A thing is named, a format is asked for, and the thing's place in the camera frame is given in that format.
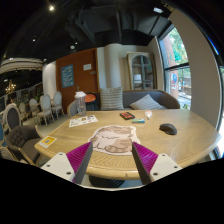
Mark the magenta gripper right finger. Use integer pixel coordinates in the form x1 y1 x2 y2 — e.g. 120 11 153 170
132 142 158 185

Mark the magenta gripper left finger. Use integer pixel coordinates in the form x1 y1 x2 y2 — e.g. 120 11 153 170
66 142 93 184

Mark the cat-shaped mouse pad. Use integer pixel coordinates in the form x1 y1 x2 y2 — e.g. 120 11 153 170
88 125 140 156

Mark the dark grey computer mouse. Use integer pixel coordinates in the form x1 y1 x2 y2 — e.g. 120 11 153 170
159 123 177 135

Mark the yellow square table sticker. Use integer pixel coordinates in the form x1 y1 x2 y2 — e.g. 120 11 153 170
39 136 56 148

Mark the white printed menu sheet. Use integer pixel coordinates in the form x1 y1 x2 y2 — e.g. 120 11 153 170
69 115 97 127

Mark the teal white small tube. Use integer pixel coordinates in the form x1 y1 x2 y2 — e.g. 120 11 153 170
132 119 145 123

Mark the small white round object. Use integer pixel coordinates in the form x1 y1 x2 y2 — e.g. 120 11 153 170
145 110 152 120

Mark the black red card box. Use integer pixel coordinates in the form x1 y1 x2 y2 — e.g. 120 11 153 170
120 112 135 120

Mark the grey chair behind table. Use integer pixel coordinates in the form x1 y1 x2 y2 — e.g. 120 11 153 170
67 101 77 117

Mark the dark grey tufted armchair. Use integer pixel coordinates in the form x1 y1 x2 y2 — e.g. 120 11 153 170
6 125 41 165

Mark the grey striped flat cushion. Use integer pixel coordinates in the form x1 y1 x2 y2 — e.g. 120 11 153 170
130 94 163 110

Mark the clear plastic water bottle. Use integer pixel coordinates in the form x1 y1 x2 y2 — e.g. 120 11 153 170
75 91 86 116

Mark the round orange side table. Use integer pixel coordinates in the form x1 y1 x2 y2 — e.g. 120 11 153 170
85 93 96 103

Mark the grey upholstered sofa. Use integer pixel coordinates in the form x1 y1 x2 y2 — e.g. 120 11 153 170
94 89 181 111

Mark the white dining chair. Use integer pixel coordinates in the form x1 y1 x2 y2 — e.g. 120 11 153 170
37 95 53 122

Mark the striped square cushion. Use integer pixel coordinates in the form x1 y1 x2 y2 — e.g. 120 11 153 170
100 87 124 110

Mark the arched wooden glass cabinet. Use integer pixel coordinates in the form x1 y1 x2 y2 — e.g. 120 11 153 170
127 52 157 90

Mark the large glass window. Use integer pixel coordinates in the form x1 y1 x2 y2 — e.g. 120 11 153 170
159 25 191 109

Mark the blue wall poster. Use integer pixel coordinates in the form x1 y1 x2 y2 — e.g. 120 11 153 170
61 65 74 88

